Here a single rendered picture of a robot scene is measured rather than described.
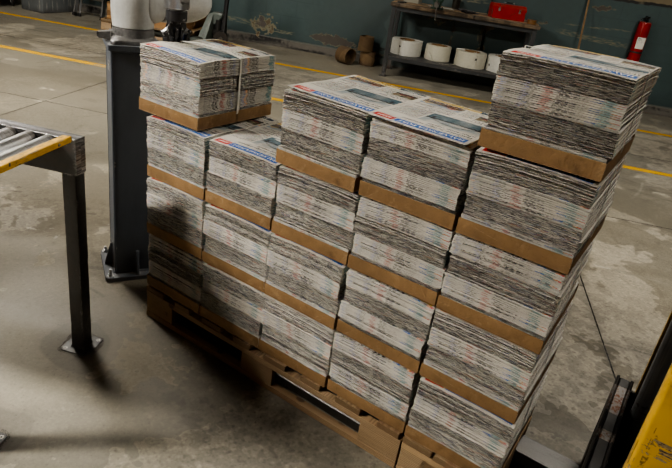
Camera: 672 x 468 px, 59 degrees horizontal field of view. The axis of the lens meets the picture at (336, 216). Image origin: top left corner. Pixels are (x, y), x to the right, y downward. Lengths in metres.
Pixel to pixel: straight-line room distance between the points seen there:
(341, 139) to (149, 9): 1.08
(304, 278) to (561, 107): 0.91
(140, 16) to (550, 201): 1.64
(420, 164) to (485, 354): 0.52
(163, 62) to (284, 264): 0.77
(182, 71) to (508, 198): 1.11
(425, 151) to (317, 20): 7.23
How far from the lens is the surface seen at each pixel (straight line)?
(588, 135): 1.38
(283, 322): 1.98
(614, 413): 1.96
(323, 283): 1.80
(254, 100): 2.18
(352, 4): 8.55
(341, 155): 1.64
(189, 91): 2.00
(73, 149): 2.00
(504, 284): 1.53
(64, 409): 2.15
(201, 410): 2.10
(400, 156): 1.54
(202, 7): 2.54
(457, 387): 1.72
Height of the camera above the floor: 1.45
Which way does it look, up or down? 25 degrees down
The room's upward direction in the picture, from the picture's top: 9 degrees clockwise
